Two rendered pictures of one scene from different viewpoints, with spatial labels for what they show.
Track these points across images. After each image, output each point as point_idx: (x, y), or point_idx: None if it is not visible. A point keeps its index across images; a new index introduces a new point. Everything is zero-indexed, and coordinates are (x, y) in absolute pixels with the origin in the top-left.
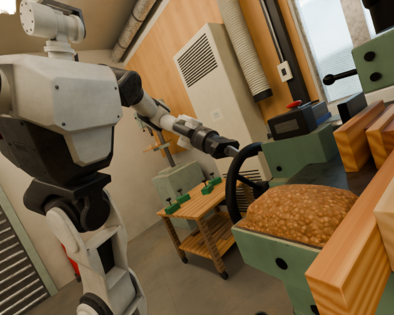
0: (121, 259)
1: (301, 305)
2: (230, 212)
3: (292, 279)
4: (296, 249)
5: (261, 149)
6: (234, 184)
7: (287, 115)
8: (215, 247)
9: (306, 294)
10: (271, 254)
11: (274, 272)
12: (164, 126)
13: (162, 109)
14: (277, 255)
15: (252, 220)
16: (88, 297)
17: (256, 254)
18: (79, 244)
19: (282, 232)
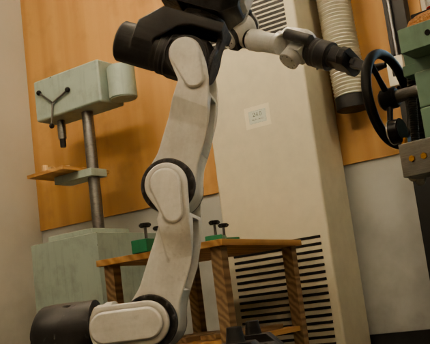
0: (205, 143)
1: (426, 98)
2: (365, 86)
3: None
4: None
5: (392, 60)
6: (371, 65)
7: (427, 9)
8: (234, 317)
9: None
10: (422, 31)
11: (421, 43)
12: (253, 39)
13: (252, 21)
14: (426, 29)
15: (412, 22)
16: (170, 158)
17: (412, 37)
18: (206, 78)
19: (429, 18)
